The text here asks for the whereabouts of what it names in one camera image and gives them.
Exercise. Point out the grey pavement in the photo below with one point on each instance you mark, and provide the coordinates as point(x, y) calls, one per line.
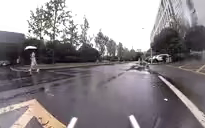
point(66, 65)

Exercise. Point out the dark hedge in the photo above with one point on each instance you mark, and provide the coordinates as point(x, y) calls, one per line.
point(66, 53)

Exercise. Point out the row of trees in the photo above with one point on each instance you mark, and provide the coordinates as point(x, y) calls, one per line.
point(70, 33)

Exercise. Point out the white car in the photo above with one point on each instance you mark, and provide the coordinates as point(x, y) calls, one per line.
point(160, 57)

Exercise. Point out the person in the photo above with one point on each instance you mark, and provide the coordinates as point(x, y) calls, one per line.
point(33, 60)

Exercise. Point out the dark round bushes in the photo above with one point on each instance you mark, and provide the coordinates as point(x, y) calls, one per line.
point(183, 41)

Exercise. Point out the tall grey building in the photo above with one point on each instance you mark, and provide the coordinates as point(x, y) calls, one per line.
point(171, 15)

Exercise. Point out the paved side area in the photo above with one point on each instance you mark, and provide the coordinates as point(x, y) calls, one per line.
point(196, 67)

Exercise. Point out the low grey building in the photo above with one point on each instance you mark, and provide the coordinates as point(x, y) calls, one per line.
point(5, 45)

